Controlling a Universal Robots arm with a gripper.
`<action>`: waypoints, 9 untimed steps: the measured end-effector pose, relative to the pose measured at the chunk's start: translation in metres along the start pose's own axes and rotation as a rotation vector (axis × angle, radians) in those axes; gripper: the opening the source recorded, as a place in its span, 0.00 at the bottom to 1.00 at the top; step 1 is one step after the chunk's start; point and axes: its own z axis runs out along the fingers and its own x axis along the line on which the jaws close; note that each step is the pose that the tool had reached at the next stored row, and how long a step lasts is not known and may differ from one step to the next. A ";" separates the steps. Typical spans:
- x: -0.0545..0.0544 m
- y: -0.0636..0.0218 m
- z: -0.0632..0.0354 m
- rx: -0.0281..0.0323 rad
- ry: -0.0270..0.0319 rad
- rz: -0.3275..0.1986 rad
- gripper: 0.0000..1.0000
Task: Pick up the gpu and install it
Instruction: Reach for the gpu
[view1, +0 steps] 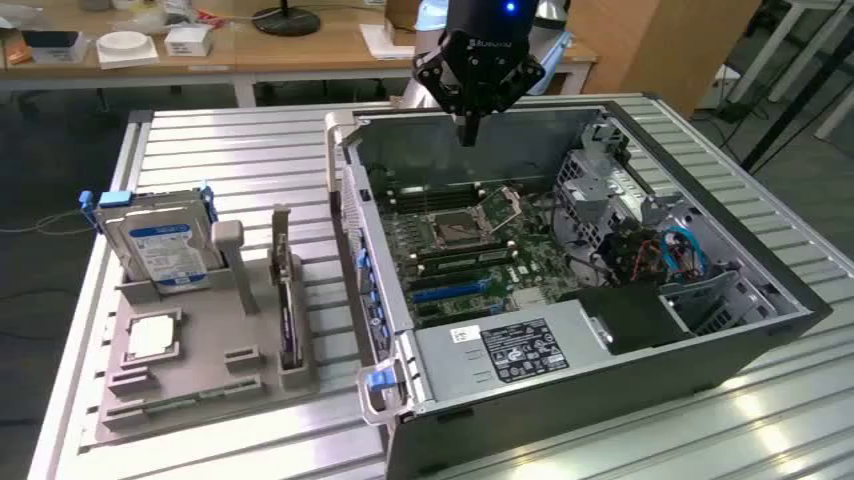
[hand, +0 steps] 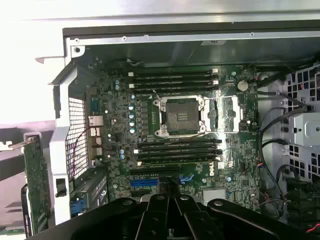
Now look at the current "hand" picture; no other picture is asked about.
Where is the short black expansion slot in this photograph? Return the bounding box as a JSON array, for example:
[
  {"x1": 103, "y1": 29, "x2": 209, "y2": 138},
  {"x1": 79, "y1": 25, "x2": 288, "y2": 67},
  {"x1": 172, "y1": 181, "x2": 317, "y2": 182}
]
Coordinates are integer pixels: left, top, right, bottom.
[{"x1": 131, "y1": 188, "x2": 161, "y2": 198}]

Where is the silver chipset heatsink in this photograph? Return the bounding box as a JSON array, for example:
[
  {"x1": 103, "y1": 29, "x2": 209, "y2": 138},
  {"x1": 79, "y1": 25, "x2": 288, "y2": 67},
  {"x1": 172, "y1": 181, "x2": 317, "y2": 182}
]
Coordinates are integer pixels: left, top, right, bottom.
[{"x1": 202, "y1": 188, "x2": 226, "y2": 202}]

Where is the blue expansion slot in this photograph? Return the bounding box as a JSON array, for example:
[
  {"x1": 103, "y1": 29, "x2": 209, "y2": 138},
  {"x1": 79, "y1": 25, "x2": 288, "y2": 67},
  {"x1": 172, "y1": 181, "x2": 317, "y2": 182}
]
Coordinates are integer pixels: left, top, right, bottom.
[{"x1": 129, "y1": 177, "x2": 161, "y2": 189}]

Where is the long black expansion slot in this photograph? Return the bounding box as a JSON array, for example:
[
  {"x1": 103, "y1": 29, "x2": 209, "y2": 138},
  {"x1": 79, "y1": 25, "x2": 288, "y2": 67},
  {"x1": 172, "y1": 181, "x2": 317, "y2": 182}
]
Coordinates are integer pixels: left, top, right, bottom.
[{"x1": 129, "y1": 167, "x2": 181, "y2": 176}]

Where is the black RAM slot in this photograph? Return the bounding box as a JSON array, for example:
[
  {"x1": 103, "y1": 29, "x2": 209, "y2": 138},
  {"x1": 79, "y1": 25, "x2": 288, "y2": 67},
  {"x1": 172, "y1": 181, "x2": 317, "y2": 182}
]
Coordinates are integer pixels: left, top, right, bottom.
[
  {"x1": 137, "y1": 138, "x2": 223, "y2": 146},
  {"x1": 137, "y1": 155, "x2": 221, "y2": 162},
  {"x1": 132, "y1": 75, "x2": 214, "y2": 82},
  {"x1": 127, "y1": 69, "x2": 220, "y2": 77},
  {"x1": 137, "y1": 144, "x2": 219, "y2": 151},
  {"x1": 132, "y1": 86, "x2": 214, "y2": 95},
  {"x1": 133, "y1": 149, "x2": 223, "y2": 157},
  {"x1": 127, "y1": 80, "x2": 220, "y2": 88}
]

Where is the green motherboard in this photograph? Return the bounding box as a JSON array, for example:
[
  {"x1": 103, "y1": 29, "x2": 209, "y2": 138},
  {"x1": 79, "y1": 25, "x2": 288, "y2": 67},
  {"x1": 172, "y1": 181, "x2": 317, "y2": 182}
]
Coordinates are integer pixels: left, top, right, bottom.
[{"x1": 86, "y1": 63, "x2": 261, "y2": 211}]

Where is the blue plastic card clip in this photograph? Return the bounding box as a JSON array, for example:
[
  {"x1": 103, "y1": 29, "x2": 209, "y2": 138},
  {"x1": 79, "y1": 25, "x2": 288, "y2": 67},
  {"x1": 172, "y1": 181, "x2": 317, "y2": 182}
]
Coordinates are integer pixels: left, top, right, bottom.
[{"x1": 70, "y1": 198, "x2": 85, "y2": 218}]

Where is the CPU socket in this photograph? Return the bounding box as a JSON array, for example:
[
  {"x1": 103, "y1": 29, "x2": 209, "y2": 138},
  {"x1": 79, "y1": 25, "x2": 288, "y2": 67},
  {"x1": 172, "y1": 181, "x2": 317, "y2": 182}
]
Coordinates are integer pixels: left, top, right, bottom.
[{"x1": 153, "y1": 96, "x2": 207, "y2": 138}]

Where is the metal socket cover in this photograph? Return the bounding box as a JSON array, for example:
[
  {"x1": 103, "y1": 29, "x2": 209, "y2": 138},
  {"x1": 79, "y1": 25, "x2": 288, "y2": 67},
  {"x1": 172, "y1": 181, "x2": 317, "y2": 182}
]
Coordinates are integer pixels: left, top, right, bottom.
[{"x1": 203, "y1": 96, "x2": 242, "y2": 132}]

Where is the metal rear port block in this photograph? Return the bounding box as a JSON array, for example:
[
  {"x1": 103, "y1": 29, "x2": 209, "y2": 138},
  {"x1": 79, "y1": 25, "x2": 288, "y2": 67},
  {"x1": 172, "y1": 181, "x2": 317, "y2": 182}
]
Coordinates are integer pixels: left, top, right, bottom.
[{"x1": 86, "y1": 96, "x2": 105, "y2": 162}]

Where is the thin locking lever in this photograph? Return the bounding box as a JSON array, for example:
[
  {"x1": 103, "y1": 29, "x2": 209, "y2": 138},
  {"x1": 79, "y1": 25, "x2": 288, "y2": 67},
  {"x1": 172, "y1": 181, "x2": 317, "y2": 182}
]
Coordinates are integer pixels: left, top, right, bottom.
[{"x1": 151, "y1": 88, "x2": 162, "y2": 102}]

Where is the coin cell battery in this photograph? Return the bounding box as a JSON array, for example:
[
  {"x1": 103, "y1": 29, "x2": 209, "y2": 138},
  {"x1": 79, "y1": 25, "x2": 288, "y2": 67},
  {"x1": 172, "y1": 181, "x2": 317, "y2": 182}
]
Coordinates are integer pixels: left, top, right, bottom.
[{"x1": 236, "y1": 79, "x2": 249, "y2": 92}]

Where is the perforated silver disk bay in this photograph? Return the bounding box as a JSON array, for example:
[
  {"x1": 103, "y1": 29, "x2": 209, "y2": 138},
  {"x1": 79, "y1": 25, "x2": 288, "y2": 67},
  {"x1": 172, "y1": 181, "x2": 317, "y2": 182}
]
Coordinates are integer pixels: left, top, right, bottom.
[{"x1": 284, "y1": 62, "x2": 320, "y2": 181}]

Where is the bare green RAM stick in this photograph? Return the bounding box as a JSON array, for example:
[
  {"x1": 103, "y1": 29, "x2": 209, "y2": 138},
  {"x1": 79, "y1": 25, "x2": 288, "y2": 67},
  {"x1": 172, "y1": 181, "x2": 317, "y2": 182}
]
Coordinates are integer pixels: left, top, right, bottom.
[{"x1": 0, "y1": 227, "x2": 25, "y2": 237}]

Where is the black open PC case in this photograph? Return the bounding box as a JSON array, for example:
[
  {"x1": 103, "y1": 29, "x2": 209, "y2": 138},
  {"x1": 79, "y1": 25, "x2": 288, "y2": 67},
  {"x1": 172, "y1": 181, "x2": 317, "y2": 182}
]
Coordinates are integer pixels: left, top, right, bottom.
[{"x1": 46, "y1": 24, "x2": 320, "y2": 240}]

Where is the black wire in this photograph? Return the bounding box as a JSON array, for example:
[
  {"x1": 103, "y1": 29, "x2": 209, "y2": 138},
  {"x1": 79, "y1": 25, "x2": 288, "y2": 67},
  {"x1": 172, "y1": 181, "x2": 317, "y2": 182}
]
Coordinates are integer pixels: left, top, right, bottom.
[{"x1": 258, "y1": 107, "x2": 310, "y2": 176}]

